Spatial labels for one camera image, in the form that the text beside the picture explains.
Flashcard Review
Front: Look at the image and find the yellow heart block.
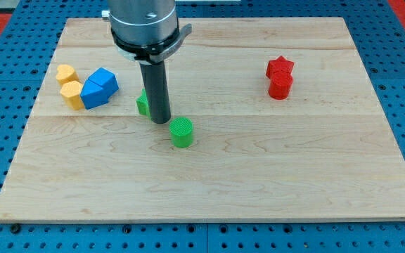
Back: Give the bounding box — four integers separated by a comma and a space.
56, 64, 79, 86

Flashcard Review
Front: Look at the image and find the light wooden board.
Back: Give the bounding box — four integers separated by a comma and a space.
0, 18, 405, 224

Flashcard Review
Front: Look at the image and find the red cylinder block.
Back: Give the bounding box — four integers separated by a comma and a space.
268, 71, 293, 100

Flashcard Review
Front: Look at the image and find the yellow hexagon block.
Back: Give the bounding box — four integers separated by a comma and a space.
60, 81, 84, 110

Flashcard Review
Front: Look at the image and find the blue pentagon block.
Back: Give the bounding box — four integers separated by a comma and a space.
80, 79, 108, 110

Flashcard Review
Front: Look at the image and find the green star block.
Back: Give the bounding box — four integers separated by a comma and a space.
136, 89, 150, 118

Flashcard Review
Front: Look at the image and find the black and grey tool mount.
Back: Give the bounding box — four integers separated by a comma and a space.
111, 24, 192, 65

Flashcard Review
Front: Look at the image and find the blue cube block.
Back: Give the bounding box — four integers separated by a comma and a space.
88, 67, 119, 98

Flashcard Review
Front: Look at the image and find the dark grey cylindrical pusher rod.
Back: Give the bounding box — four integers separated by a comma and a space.
140, 62, 171, 124

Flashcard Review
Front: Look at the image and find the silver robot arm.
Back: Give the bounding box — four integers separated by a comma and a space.
101, 0, 192, 124

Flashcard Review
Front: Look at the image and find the red star block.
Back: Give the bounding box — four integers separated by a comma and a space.
266, 56, 295, 79

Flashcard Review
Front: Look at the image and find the green cylinder block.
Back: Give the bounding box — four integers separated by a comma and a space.
169, 117, 193, 148

